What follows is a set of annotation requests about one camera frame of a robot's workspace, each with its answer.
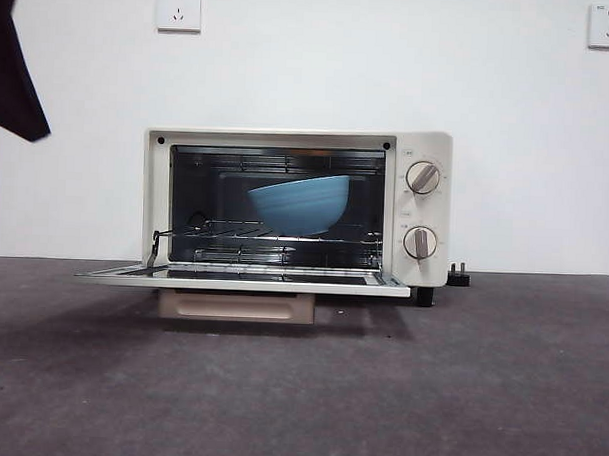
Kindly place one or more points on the round beige oven knob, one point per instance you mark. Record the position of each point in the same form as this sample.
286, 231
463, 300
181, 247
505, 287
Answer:
419, 243
423, 177

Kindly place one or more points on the cream toaster oven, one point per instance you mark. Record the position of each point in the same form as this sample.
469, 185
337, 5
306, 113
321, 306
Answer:
425, 142

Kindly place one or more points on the black power plug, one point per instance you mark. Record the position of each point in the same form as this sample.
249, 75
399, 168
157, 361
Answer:
459, 278

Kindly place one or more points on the blue ribbed bowl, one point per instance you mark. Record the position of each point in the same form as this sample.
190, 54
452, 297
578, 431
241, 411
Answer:
300, 205

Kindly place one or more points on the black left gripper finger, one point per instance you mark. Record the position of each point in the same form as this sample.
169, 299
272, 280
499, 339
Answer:
12, 78

